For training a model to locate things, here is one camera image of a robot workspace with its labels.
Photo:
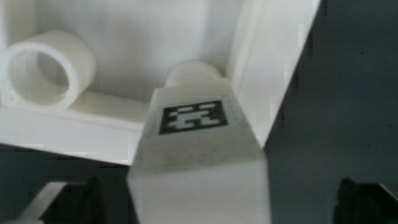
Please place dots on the white chair leg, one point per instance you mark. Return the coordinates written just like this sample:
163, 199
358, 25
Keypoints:
197, 178

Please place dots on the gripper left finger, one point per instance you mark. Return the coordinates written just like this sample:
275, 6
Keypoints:
65, 204

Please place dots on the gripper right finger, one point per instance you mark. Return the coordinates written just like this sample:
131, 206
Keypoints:
366, 204

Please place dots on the white chair seat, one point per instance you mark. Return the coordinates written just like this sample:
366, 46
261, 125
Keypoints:
129, 65

